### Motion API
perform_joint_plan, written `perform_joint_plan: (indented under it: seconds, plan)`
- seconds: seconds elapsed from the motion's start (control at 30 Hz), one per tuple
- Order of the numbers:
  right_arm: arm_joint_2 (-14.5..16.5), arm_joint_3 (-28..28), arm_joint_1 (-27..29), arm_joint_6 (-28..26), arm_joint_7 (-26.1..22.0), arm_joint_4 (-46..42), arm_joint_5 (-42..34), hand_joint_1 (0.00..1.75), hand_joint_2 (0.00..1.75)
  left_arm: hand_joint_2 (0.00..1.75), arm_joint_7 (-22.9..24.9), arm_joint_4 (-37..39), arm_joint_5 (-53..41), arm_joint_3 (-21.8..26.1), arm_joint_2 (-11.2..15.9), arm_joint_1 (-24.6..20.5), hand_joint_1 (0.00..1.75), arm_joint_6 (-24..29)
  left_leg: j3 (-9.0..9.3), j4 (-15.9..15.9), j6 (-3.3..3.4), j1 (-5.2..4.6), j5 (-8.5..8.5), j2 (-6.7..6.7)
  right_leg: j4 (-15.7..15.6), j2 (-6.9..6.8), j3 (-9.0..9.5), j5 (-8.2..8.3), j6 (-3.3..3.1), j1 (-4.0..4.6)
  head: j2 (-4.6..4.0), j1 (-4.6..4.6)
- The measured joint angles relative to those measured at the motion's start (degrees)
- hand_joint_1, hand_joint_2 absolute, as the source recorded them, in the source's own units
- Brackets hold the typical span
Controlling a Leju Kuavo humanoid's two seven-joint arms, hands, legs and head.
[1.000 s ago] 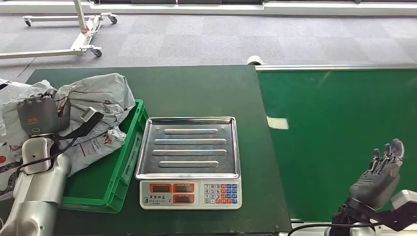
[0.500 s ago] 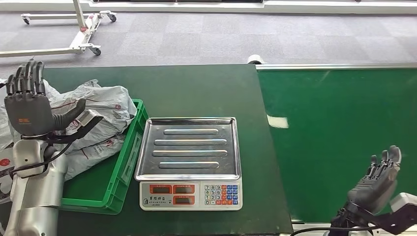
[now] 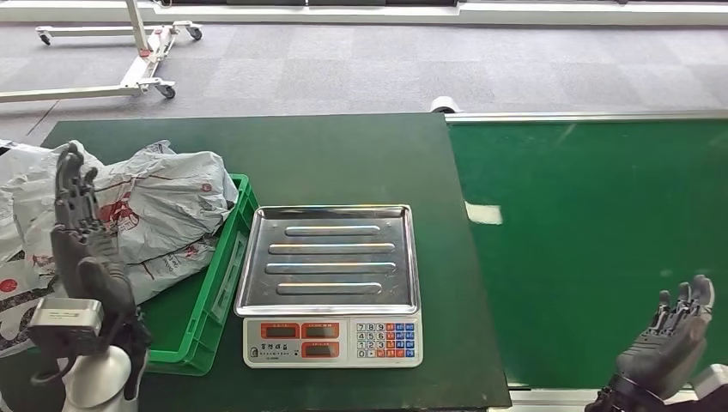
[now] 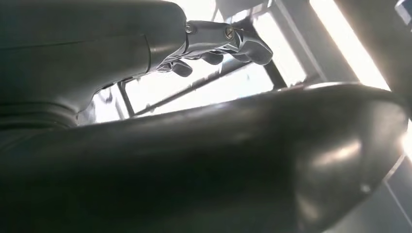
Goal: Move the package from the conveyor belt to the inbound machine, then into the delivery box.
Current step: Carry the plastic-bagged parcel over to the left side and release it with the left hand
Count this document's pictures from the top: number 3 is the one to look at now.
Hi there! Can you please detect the white conveyor end roller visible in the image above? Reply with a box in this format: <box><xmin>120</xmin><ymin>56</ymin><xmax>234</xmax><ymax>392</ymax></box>
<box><xmin>429</xmin><ymin>95</ymin><xmax>464</xmax><ymax>115</ymax></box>

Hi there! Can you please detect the grey package black red print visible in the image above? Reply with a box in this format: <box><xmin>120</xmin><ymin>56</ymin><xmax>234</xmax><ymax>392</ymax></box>
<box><xmin>0</xmin><ymin>258</ymin><xmax>64</xmax><ymax>361</ymax></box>

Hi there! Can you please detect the green plastic crate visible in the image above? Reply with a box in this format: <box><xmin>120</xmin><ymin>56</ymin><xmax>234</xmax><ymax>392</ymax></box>
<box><xmin>137</xmin><ymin>173</ymin><xmax>260</xmax><ymax>379</ymax></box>

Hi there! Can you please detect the white wheeled stand frame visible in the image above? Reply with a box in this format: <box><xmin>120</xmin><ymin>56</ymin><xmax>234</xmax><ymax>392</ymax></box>
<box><xmin>0</xmin><ymin>0</ymin><xmax>204</xmax><ymax>106</ymax></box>

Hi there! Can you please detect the electronic scale with steel tray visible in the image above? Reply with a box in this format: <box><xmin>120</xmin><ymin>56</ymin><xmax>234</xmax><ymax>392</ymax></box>
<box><xmin>234</xmin><ymin>203</ymin><xmax>426</xmax><ymax>370</ymax></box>

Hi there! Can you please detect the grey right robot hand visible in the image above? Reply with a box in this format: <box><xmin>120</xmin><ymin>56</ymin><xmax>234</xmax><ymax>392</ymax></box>
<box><xmin>616</xmin><ymin>275</ymin><xmax>716</xmax><ymax>400</ymax></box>

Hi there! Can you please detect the grey plastic package red print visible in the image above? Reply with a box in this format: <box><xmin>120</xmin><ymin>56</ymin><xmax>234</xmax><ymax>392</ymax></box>
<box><xmin>122</xmin><ymin>235</ymin><xmax>224</xmax><ymax>306</ymax></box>
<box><xmin>85</xmin><ymin>140</ymin><xmax>240</xmax><ymax>267</ymax></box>

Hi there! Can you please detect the silver conveyor frame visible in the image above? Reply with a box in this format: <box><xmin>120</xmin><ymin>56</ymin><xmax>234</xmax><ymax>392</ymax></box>
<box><xmin>444</xmin><ymin>109</ymin><xmax>728</xmax><ymax>412</ymax></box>

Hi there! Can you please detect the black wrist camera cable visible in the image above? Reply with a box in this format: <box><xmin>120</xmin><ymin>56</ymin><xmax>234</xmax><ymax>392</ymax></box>
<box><xmin>29</xmin><ymin>353</ymin><xmax>78</xmax><ymax>389</ymax></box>

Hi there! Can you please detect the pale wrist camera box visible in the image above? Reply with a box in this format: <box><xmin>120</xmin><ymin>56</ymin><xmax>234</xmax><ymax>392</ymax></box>
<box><xmin>27</xmin><ymin>297</ymin><xmax>107</xmax><ymax>358</ymax></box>
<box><xmin>690</xmin><ymin>363</ymin><xmax>728</xmax><ymax>403</ymax></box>

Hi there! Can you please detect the green conveyor belt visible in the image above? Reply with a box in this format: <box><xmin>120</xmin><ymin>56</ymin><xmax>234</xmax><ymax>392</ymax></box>
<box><xmin>447</xmin><ymin>118</ymin><xmax>728</xmax><ymax>391</ymax></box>

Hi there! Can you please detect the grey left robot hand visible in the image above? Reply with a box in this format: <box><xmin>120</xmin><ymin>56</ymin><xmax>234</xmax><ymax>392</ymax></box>
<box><xmin>50</xmin><ymin>141</ymin><xmax>153</xmax><ymax>367</ymax></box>

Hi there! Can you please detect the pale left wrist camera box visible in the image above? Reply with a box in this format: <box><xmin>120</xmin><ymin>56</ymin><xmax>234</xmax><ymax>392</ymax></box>
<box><xmin>27</xmin><ymin>297</ymin><xmax>107</xmax><ymax>358</ymax></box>

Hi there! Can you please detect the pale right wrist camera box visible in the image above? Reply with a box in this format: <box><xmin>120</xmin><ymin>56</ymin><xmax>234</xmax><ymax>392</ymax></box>
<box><xmin>690</xmin><ymin>363</ymin><xmax>728</xmax><ymax>403</ymax></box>

